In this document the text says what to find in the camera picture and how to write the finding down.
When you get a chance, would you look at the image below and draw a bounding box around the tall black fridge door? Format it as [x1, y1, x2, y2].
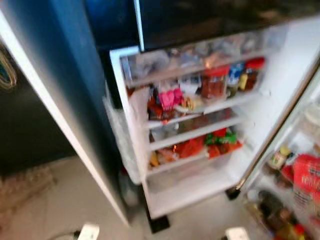
[235, 60, 320, 240]

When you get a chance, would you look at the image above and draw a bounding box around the clear plastic fridge drawer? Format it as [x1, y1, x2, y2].
[120, 27, 288, 88]

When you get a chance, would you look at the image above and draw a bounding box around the short black fridge door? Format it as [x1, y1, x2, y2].
[137, 0, 320, 51]

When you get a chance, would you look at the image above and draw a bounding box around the black glass fridge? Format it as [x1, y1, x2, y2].
[15, 0, 320, 233]

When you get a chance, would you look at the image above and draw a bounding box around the yellow-lid jar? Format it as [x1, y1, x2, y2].
[269, 145, 292, 171]

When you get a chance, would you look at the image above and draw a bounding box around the large red printed package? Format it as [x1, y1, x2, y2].
[292, 154, 320, 206]

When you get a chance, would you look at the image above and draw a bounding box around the red-cap dark bottle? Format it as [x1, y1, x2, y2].
[242, 57, 266, 92]

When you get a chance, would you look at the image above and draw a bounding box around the blue-cap bottle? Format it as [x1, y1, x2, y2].
[227, 62, 245, 96]

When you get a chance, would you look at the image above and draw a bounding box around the green and red pack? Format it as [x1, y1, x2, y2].
[205, 127, 243, 158]

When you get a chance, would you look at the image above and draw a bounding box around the dark glass bottle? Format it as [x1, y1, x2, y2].
[257, 190, 286, 226]

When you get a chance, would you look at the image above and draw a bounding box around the red-lid jar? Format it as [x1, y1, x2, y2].
[201, 66, 230, 100]

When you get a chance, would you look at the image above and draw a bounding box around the red snack bag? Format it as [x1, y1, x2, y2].
[172, 137, 206, 160]

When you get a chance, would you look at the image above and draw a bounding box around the pink package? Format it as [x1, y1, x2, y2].
[159, 87, 184, 112]

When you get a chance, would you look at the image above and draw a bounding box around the bubble wrap sheet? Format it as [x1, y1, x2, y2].
[102, 95, 142, 185]

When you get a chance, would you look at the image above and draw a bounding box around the white side panel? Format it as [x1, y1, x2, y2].
[0, 10, 132, 226]

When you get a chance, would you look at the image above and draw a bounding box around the dark cabinet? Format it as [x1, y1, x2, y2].
[0, 40, 76, 176]

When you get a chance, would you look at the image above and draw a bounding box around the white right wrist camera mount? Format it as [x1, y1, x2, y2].
[225, 226, 250, 240]

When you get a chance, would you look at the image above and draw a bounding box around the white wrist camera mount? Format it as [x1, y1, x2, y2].
[225, 226, 250, 240]
[77, 223, 101, 240]

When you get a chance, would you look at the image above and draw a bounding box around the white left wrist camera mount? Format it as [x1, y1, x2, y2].
[77, 223, 101, 240]

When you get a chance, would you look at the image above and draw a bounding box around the yellowish coiled cord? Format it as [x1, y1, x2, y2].
[0, 47, 18, 91]

